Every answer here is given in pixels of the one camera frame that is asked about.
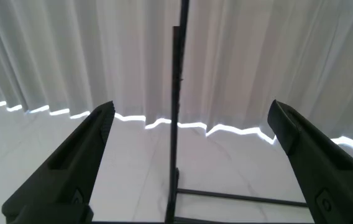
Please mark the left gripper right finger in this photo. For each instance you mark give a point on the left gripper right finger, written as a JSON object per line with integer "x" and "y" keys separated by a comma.
{"x": 328, "y": 186}

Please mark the black clothes rack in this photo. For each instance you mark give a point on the black clothes rack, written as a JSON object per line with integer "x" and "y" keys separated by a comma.
{"x": 175, "y": 93}

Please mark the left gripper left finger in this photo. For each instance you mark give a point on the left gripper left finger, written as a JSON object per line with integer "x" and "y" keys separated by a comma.
{"x": 71, "y": 174}

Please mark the white curtain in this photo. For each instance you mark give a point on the white curtain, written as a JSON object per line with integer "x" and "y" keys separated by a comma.
{"x": 71, "y": 56}

